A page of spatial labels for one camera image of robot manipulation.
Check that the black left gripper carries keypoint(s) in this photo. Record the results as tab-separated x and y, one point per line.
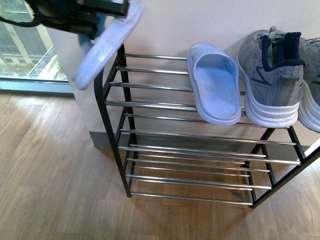
76	16

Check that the light blue slipper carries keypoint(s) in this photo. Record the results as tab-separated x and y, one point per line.
111	39
214	78

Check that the grey knit sneaker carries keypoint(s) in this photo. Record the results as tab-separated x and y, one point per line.
272	74
309	106

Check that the black metal shoe rack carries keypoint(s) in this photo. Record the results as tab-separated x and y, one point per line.
259	167

